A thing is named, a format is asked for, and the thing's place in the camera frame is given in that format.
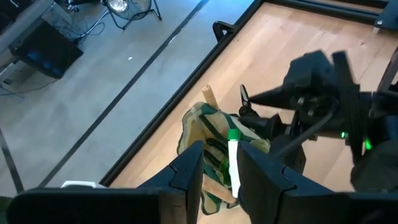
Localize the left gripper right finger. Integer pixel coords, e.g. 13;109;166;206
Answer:
237;140;398;224

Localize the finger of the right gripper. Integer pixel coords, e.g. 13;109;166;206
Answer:
248;49;335;110
239;114;285;139

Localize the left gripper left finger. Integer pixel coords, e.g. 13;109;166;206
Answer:
6;139;205;224

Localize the green plastic spray bottle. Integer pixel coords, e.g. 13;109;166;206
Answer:
217;129;243;199

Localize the silver trowel wooden handle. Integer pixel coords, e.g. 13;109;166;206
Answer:
200;83;221;111

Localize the cream canvas gardening bag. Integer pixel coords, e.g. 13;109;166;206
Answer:
176;101;272;216

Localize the white hexagonal planter pot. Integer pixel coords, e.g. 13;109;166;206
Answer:
60;180;108;190

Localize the black table edge clamp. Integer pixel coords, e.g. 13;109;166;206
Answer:
212;20;238;43

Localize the black cabinet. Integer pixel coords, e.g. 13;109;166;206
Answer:
9;20;85;80

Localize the black floor fan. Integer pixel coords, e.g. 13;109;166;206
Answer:
102;0;162;31

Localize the grey desk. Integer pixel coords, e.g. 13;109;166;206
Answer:
0;0;55;55

